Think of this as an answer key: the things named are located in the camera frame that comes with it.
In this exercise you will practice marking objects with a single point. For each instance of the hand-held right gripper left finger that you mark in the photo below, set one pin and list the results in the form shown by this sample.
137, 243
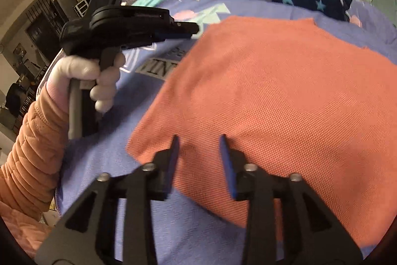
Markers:
173, 159

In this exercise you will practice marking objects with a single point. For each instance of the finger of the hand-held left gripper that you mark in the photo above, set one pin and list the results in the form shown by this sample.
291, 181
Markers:
173, 35
184, 26

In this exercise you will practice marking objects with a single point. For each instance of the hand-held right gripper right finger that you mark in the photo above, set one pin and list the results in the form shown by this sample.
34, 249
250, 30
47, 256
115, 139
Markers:
228, 165

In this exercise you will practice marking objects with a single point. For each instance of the coral bear-print sweater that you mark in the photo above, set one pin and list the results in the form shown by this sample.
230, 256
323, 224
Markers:
263, 91

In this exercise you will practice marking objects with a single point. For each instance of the person's left hand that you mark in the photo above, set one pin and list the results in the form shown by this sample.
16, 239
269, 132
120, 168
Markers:
80, 68

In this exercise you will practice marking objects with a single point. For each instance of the purple printed bed sheet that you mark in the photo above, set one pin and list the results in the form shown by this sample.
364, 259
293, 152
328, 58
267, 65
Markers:
93, 159

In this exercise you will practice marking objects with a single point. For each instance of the dark shelf unit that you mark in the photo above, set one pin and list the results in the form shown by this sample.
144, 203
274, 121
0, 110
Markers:
40, 26

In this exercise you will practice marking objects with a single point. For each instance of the black chair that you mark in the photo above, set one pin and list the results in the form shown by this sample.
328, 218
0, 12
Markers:
15, 102

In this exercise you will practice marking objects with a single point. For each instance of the person's quilted jacket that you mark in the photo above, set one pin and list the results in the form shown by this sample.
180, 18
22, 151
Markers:
18, 230

